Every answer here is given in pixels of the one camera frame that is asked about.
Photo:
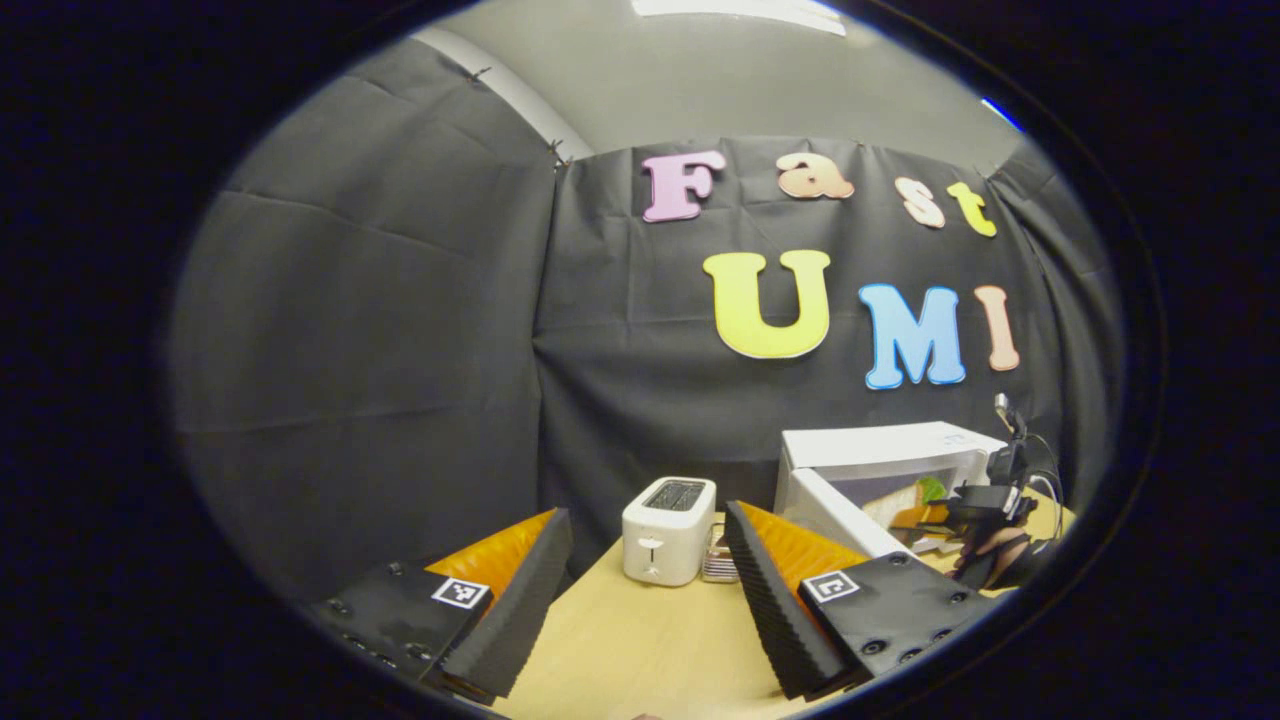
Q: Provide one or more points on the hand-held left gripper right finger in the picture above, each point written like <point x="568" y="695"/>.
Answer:
<point x="775" y="610"/>

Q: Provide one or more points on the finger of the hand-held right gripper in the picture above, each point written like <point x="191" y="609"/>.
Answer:
<point x="922" y="517"/>

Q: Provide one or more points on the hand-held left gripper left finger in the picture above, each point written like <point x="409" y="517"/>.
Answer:
<point x="520" y="620"/>

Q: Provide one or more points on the sandwich with lettuce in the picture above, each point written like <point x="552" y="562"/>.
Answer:
<point x="900" y="498"/>

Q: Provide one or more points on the white microwave oven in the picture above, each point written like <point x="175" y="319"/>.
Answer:
<point x="860" y="445"/>

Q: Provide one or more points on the small metal holder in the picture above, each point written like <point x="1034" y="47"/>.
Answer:
<point x="718" y="560"/>

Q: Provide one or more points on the white toaster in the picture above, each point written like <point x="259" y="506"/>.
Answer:
<point x="665" y="550"/>

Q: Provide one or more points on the black backdrop cloth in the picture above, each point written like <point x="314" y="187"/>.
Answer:
<point x="400" y="350"/>

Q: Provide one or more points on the large ceiling light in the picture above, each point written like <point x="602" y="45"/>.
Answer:
<point x="740" y="12"/>

